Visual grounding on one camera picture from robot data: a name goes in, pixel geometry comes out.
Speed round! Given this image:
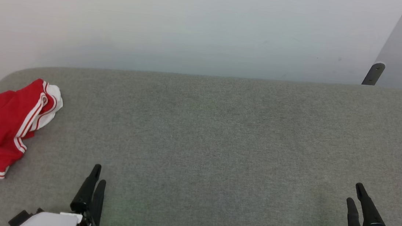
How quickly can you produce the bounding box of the dark grey metal bracket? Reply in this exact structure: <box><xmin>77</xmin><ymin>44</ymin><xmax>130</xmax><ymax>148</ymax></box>
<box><xmin>361</xmin><ymin>62</ymin><xmax>386</xmax><ymax>87</ymax></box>

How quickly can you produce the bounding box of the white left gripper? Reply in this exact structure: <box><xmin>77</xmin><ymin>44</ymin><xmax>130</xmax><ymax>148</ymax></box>
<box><xmin>16</xmin><ymin>157</ymin><xmax>112</xmax><ymax>226</ymax></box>

